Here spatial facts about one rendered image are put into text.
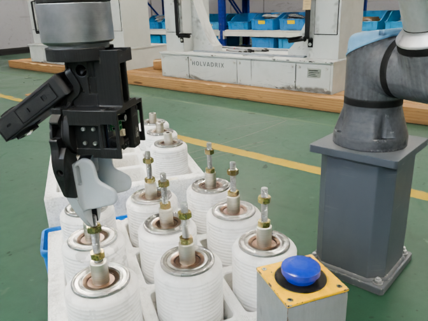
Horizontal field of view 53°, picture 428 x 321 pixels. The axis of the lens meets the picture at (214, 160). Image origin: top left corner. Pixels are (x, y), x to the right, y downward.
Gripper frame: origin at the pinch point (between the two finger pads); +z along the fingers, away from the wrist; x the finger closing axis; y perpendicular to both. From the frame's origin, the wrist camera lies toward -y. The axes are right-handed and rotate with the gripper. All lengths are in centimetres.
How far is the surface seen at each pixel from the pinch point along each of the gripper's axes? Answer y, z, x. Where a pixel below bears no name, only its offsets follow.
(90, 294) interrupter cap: 0.9, 9.3, -3.5
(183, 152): -5, 12, 57
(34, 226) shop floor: -51, 35, 54
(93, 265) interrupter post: 0.5, 6.8, -1.1
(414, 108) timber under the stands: 75, 28, 181
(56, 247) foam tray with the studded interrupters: -17.8, 16.8, 17.2
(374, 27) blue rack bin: 91, 6, 486
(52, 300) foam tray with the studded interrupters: -9.9, 16.8, 3.3
